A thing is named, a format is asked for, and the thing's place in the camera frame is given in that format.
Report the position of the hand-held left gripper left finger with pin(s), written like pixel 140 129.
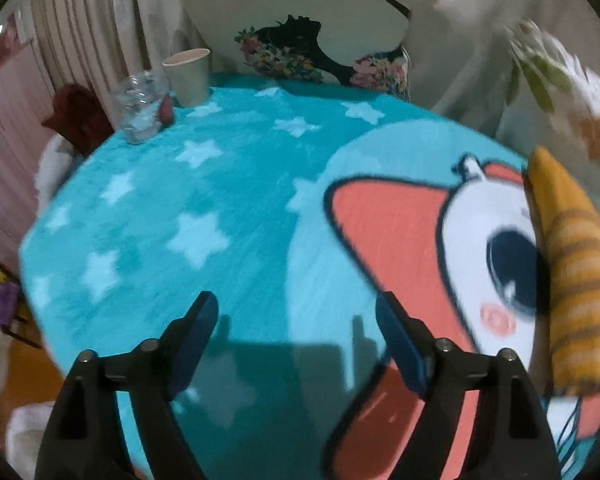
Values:
pixel 192 350

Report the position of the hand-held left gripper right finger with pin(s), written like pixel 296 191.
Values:
pixel 402 345

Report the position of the orange striped sweater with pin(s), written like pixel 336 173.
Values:
pixel 575 270

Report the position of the teal star printed blanket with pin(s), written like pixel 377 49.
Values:
pixel 180 185

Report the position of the white cloth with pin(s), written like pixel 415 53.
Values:
pixel 55 170
pixel 27 440

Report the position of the purple object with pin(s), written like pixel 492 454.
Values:
pixel 5 305

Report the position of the clear glass jar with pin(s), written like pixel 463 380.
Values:
pixel 140 110

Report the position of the dark red cloth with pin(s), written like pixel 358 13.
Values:
pixel 77 117

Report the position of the beige paper cup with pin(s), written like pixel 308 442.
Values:
pixel 187 80

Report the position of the pink cabinet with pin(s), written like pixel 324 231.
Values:
pixel 10 135

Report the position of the floral ruffled pillow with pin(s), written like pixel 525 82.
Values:
pixel 580 110

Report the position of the striped curtain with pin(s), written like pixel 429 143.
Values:
pixel 90 25

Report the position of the beige curtain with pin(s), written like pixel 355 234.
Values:
pixel 480 10

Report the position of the silhouette print pillow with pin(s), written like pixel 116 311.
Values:
pixel 260 0

